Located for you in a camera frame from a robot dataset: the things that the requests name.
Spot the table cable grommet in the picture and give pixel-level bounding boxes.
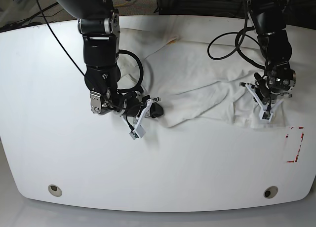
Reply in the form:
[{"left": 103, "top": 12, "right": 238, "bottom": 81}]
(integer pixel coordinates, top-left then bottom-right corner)
[
  {"left": 48, "top": 185, "right": 62, "bottom": 197},
  {"left": 263, "top": 186, "right": 278, "bottom": 199}
]

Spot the right table cable grommet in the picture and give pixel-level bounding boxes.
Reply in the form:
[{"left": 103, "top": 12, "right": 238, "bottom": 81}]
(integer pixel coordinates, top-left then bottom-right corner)
[{"left": 263, "top": 186, "right": 278, "bottom": 199}]

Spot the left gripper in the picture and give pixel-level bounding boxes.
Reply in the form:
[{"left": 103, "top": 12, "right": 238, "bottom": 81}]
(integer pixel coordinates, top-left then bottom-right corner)
[{"left": 254, "top": 73, "right": 291, "bottom": 105}]

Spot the white printed T-shirt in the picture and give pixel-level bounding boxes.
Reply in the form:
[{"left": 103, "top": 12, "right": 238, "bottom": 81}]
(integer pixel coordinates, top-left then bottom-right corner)
[{"left": 119, "top": 15, "right": 286, "bottom": 129}]

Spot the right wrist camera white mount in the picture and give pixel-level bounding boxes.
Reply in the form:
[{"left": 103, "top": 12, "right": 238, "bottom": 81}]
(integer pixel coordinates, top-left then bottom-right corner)
[{"left": 120, "top": 98, "right": 153, "bottom": 140}]

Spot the left table cable grommet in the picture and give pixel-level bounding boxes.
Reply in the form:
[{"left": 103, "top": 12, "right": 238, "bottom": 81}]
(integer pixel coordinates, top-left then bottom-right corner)
[{"left": 48, "top": 185, "right": 62, "bottom": 197}]

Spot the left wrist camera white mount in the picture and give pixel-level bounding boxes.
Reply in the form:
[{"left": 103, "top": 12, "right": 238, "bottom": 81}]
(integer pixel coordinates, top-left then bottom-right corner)
[{"left": 235, "top": 82, "right": 292, "bottom": 126}]

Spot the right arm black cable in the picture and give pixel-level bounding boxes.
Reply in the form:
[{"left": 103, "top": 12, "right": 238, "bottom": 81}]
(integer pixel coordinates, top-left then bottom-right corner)
[{"left": 33, "top": 0, "right": 145, "bottom": 94}]

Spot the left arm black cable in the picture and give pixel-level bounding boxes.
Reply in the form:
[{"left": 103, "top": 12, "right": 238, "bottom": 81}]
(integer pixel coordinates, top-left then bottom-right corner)
[{"left": 207, "top": 0, "right": 269, "bottom": 71}]

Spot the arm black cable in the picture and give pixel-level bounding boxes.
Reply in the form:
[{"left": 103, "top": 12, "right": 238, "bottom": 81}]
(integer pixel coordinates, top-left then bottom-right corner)
[
  {"left": 33, "top": 0, "right": 145, "bottom": 94},
  {"left": 207, "top": 0, "right": 269, "bottom": 71}
]

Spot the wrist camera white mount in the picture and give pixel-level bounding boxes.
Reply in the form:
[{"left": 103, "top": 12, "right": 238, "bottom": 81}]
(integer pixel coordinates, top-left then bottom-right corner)
[
  {"left": 120, "top": 98, "right": 153, "bottom": 140},
  {"left": 235, "top": 82, "right": 292, "bottom": 126}
]

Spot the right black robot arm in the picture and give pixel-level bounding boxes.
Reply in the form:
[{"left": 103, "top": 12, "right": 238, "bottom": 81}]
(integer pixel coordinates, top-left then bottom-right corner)
[{"left": 57, "top": 0, "right": 150, "bottom": 117}]

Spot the red tape rectangle marker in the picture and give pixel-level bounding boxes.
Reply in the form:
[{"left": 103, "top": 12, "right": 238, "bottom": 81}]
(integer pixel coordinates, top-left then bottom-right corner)
[{"left": 282, "top": 126, "right": 305, "bottom": 163}]

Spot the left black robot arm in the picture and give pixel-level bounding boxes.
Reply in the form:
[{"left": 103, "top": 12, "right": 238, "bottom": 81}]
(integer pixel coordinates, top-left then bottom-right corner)
[{"left": 245, "top": 0, "right": 296, "bottom": 105}]

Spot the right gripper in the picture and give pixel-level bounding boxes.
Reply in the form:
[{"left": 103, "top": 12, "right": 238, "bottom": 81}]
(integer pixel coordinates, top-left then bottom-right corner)
[{"left": 116, "top": 92, "right": 164, "bottom": 118}]

